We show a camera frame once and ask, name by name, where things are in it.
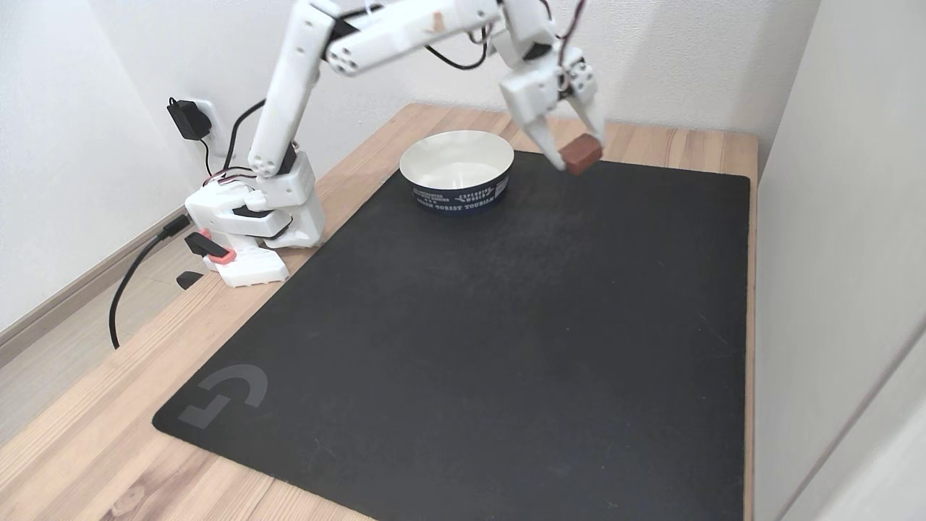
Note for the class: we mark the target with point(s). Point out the red brown toy block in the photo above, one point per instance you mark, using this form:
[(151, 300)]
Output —
[(582, 154)]

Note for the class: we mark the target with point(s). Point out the grey baseboard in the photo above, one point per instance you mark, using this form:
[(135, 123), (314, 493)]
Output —
[(72, 293)]

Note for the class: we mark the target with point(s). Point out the white bowl with navy band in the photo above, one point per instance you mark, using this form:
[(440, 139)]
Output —
[(456, 197)]

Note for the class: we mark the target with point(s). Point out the white wall outlet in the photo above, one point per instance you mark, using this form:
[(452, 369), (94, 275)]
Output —
[(213, 124)]

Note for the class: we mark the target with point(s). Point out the small black clamp pad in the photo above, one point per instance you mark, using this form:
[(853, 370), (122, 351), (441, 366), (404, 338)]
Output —
[(189, 279)]

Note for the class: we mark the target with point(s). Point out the black and orange clamp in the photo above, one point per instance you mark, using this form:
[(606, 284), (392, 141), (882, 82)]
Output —
[(210, 247)]

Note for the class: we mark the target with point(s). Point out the black power adapter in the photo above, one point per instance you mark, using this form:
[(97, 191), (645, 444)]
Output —
[(188, 119)]

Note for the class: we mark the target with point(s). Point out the black mouse mat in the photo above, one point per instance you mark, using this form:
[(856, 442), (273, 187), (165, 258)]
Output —
[(506, 325)]

